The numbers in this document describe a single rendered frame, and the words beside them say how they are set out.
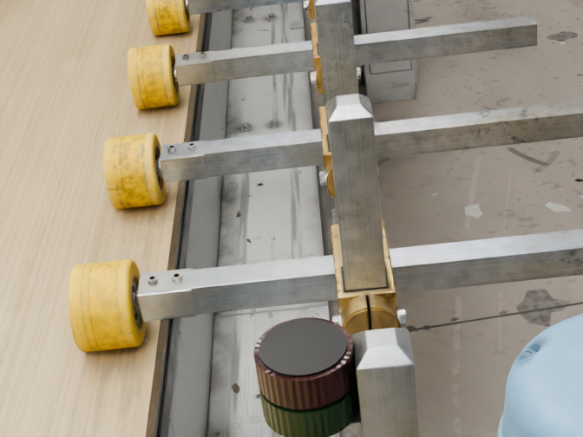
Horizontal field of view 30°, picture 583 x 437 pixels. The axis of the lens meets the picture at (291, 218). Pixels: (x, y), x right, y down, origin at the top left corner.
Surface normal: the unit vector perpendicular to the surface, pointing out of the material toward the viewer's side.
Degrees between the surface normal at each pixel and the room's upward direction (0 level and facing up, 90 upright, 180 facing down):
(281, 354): 0
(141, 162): 47
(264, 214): 0
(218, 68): 90
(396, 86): 90
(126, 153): 30
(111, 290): 39
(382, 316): 90
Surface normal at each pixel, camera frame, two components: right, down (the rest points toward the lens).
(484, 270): 0.02, 0.53
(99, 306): -0.04, -0.04
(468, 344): -0.11, -0.84
